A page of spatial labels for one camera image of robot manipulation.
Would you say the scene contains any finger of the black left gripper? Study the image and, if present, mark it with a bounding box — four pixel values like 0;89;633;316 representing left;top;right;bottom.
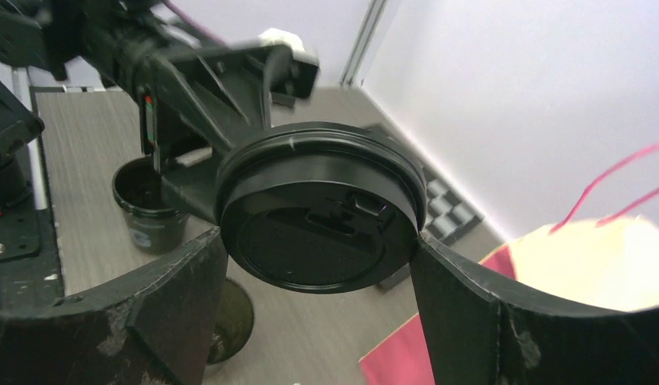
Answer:
160;152;228;224
148;45;319;173

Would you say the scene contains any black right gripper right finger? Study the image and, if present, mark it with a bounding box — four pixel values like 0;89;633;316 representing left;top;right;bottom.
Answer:
410;235;659;384

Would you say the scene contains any pink paper bag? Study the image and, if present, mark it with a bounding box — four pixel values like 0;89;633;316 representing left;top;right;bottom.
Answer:
358;138;659;385

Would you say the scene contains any black white chessboard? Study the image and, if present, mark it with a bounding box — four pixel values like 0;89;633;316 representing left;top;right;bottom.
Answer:
361;123;486;290

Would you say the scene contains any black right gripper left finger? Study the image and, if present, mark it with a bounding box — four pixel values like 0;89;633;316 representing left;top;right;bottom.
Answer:
0;228;228;384

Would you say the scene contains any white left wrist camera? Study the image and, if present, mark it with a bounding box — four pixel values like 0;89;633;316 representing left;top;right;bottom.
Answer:
258;28;318;62

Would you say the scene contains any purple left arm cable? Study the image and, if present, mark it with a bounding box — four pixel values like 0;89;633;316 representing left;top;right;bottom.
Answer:
162;0;229;48

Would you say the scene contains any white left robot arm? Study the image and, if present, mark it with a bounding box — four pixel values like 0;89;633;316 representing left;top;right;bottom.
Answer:
0;1;319;223

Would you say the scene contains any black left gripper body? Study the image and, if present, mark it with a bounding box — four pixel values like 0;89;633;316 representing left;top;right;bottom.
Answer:
42;1;213;157

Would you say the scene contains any black coffee cup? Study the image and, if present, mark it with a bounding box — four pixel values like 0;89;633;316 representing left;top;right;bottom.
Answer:
204;277;255;383
111;156;188;255

